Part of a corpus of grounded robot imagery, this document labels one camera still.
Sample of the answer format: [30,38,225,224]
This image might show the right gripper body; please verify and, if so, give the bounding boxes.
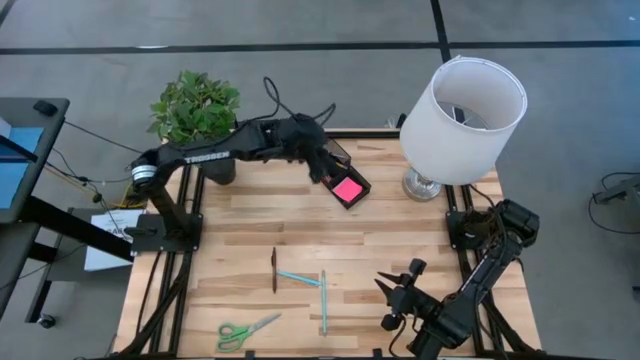
[380,258,442,332]

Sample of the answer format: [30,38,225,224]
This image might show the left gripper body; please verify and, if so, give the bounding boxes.
[272,113,332,162]

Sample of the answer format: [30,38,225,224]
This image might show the black mesh desk organizer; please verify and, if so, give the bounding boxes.
[319,137,373,211]

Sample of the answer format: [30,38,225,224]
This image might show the pink sticky note pad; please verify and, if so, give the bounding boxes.
[332,176,364,203]

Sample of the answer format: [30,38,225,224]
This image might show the teal pen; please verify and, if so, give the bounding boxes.
[276,270,322,288]

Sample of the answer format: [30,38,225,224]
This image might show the green-handled scissors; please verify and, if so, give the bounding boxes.
[215,312,283,354]

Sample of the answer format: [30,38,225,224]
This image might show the black plant pot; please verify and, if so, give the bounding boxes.
[199,158,238,187]

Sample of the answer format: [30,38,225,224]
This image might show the silver lamp base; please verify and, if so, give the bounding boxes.
[402,167,444,203]

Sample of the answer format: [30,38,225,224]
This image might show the green leafy plant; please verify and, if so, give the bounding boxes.
[146,69,242,147]

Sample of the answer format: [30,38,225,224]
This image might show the white lamp shade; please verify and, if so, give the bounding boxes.
[399,54,529,186]

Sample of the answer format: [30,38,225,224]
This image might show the white paper sheet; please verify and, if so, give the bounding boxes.
[83,208,142,273]

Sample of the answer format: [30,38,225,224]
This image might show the grey side desk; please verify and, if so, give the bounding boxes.
[0,97,135,324]

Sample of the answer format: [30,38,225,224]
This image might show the black computer mouse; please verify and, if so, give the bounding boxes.
[32,99,59,117]

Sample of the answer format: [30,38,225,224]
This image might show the blue desk pad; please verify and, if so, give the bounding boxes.
[0,117,46,210]

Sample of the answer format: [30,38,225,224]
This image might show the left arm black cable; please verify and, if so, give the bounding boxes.
[262,75,338,126]

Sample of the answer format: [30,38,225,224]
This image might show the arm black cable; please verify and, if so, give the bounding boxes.
[387,327,407,360]
[262,75,338,126]

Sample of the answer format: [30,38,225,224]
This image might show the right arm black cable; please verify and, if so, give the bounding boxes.
[387,327,407,360]

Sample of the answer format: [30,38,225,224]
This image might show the black aluminium table frame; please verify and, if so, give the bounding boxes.
[115,128,544,360]

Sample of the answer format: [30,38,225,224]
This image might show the yellow floor cable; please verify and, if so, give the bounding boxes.
[43,164,151,209]

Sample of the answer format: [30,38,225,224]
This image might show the black floor cable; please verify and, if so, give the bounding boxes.
[44,119,161,241]

